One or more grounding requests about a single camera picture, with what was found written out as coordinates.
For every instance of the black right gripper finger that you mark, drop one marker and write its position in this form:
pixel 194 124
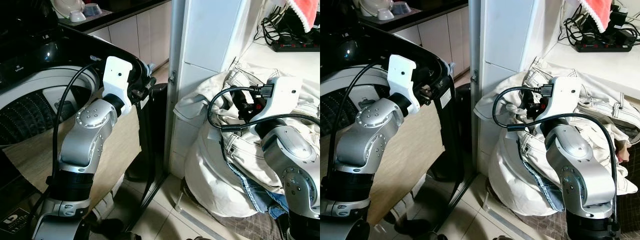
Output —
pixel 525 104
pixel 239 104

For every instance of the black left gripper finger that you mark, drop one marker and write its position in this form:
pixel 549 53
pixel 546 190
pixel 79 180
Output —
pixel 426 95
pixel 140 95

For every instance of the glossy black washer lid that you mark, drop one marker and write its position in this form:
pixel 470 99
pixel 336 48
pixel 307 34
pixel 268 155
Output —
pixel 145 145

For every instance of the cream white jeans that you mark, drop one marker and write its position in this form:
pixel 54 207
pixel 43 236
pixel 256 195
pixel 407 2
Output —
pixel 215 170
pixel 510 170

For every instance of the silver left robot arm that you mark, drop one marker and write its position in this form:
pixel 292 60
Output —
pixel 85 135
pixel 367 132

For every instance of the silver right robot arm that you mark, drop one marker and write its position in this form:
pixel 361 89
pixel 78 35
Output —
pixel 292 165
pixel 580 170

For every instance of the top-load washing machine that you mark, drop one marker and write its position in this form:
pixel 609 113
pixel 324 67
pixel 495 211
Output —
pixel 30 105
pixel 332 107

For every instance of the kitchen counter with cabinets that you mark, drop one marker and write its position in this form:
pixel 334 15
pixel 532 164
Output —
pixel 445 35
pixel 145 35

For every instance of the black power strip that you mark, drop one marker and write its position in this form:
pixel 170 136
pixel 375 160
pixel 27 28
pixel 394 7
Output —
pixel 602 47
pixel 295 46

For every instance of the white cabinet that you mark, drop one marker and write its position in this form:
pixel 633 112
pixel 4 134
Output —
pixel 505 35
pixel 210 35

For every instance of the grey blue bowl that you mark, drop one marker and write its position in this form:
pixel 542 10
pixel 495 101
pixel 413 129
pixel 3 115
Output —
pixel 402 7
pixel 92 9

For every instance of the small white cup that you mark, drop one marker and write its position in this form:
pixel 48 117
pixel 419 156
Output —
pixel 385 14
pixel 77 16

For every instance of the blue denim garment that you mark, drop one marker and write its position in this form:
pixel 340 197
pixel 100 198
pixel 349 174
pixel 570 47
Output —
pixel 550 192
pixel 257 197

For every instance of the red fluffy cloth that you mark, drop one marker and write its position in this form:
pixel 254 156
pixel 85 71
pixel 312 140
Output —
pixel 600 12
pixel 306 12

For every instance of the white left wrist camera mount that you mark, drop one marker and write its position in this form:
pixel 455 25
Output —
pixel 402 75
pixel 117 75

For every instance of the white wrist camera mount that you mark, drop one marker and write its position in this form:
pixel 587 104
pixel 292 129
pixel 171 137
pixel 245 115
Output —
pixel 285 97
pixel 117 75
pixel 566 97
pixel 402 75

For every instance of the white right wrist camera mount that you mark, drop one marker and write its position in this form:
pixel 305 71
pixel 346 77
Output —
pixel 285 97
pixel 566 97

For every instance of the grey metal door frame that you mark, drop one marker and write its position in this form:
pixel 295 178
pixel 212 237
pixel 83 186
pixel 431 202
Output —
pixel 474 50
pixel 175 50

